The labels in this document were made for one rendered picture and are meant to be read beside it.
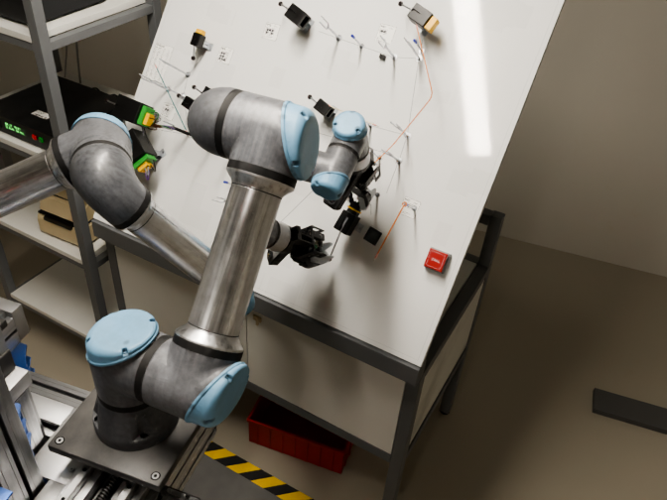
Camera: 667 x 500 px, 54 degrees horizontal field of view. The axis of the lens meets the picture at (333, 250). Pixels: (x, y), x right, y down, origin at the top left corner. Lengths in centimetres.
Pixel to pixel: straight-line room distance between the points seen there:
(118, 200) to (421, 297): 85
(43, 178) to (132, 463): 57
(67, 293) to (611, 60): 261
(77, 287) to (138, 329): 190
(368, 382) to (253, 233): 101
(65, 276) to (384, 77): 177
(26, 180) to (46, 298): 161
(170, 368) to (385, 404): 104
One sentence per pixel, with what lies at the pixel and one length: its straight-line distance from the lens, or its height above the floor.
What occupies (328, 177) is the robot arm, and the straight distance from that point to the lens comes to 140.
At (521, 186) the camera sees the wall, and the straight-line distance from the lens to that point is 362.
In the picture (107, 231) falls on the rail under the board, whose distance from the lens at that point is 224.
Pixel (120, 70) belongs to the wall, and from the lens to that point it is 424.
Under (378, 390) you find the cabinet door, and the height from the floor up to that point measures 67.
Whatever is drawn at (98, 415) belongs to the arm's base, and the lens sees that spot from 124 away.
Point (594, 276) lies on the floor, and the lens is 372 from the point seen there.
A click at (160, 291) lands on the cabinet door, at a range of 231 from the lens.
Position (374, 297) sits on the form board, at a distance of 179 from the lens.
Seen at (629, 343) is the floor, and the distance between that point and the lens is 341.
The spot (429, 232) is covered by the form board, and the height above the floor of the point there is 114.
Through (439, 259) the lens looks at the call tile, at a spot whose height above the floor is 112.
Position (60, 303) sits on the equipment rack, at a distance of 294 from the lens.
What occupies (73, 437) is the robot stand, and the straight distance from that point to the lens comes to 129.
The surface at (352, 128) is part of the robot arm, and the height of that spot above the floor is 150.
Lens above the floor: 217
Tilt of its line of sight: 38 degrees down
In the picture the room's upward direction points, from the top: 5 degrees clockwise
